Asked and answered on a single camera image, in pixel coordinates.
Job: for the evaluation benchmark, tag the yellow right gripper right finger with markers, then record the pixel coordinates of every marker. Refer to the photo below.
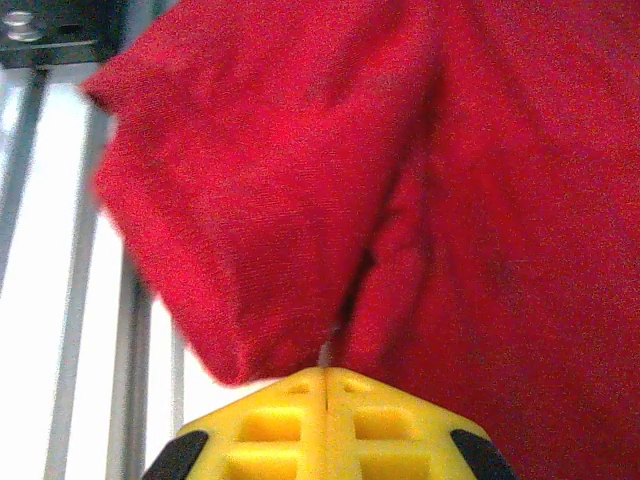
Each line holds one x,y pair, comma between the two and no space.
390,440

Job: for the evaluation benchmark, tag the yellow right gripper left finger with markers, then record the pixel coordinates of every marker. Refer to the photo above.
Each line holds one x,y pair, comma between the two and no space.
270,440

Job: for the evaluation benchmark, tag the red t-shirt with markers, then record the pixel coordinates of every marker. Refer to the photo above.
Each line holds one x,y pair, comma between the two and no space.
400,175

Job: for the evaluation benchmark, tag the aluminium rail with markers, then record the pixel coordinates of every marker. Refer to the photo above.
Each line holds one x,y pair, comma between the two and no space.
65,300

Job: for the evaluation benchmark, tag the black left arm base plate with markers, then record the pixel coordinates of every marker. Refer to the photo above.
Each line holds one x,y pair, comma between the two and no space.
75,30

